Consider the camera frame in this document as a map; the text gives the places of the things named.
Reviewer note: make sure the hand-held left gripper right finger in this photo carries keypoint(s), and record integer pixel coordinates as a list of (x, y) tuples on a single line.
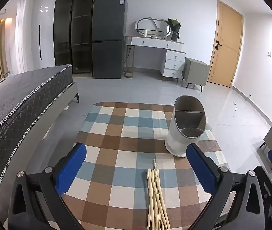
[(202, 170)]

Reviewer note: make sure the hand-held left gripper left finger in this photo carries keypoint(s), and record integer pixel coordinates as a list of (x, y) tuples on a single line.
[(70, 170)]

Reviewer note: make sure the white grey utensil holder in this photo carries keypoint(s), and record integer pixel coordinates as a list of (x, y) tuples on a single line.
[(174, 134)]

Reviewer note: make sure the pile of wooden chopsticks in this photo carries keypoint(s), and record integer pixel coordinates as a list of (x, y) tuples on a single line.
[(155, 196)]

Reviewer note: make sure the checkered tablecloth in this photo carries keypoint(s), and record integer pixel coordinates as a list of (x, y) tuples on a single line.
[(126, 148)]

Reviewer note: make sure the dark grey quilted mattress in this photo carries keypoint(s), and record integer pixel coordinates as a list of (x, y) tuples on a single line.
[(18, 95)]

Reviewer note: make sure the grey nightstand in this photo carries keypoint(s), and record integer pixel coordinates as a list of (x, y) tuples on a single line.
[(196, 73)]

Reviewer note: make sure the white dressing table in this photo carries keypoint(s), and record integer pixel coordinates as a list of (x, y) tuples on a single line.
[(174, 57)]

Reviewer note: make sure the wooden door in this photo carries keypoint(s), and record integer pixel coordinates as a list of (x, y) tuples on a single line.
[(224, 52)]

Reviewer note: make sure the dark grey refrigerator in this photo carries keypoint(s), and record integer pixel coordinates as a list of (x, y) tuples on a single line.
[(107, 52)]

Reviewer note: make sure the white wardrobe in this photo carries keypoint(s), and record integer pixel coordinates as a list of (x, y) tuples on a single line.
[(45, 40)]

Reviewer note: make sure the dark glass cabinet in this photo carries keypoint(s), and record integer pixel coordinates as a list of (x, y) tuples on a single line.
[(78, 28)]

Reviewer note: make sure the oval vanity mirror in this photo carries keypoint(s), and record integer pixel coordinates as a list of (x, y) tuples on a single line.
[(150, 25)]

